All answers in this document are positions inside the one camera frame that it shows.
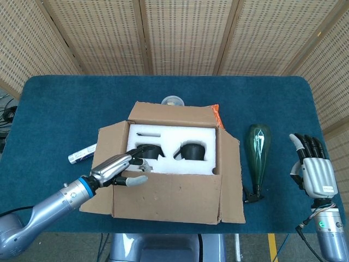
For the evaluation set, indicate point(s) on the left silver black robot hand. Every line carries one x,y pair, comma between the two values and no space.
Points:
111,167

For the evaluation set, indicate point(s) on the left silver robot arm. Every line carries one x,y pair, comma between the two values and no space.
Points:
49,210

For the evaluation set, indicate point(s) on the orange white snack packet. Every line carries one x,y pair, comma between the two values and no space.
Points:
218,114

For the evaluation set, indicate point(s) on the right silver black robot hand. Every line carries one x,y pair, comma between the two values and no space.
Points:
319,174

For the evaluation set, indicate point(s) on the green glass vase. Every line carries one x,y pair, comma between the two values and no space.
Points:
257,150

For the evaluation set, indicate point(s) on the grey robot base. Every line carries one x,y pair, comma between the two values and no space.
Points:
163,248

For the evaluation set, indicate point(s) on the black cup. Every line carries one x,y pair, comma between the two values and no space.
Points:
192,151
154,152

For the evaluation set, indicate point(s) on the brown cardboard box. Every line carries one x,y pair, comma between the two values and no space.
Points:
169,196

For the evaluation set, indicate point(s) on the blue table mat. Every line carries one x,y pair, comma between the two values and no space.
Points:
68,95

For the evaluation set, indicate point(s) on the woven bamboo folding screen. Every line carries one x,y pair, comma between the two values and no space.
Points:
185,41

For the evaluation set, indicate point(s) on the white foam insert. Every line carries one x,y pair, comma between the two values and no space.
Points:
171,132

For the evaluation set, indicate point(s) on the clear jar of clips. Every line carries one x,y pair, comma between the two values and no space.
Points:
172,99

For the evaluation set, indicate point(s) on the white blue wrap roll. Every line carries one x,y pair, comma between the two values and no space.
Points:
81,155

